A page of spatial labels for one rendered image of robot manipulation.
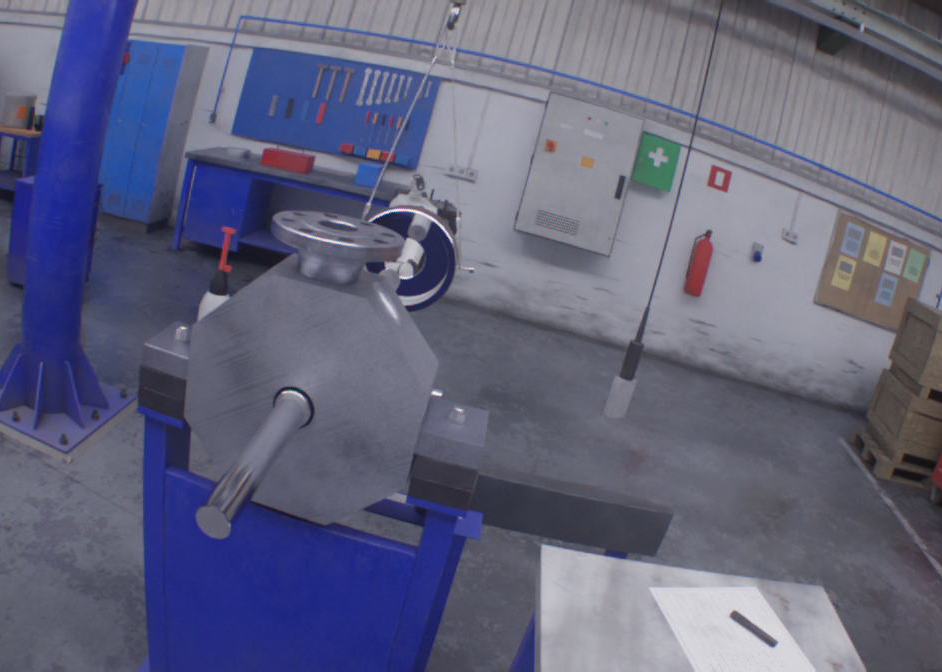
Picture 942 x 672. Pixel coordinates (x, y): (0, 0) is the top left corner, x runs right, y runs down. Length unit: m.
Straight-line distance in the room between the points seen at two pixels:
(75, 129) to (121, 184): 4.03
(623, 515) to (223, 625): 1.05
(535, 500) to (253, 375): 0.79
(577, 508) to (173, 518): 0.99
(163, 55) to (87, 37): 3.85
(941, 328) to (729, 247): 2.28
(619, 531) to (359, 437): 0.80
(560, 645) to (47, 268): 2.62
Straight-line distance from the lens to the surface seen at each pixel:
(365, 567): 1.66
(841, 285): 7.25
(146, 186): 7.04
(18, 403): 3.63
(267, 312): 1.45
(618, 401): 2.40
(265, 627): 1.86
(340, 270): 1.43
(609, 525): 1.99
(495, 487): 1.93
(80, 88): 3.18
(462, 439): 1.47
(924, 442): 6.15
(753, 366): 7.17
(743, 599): 1.74
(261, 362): 1.48
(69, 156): 3.21
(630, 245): 6.70
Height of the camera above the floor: 1.70
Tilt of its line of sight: 16 degrees down
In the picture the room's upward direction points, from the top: 15 degrees clockwise
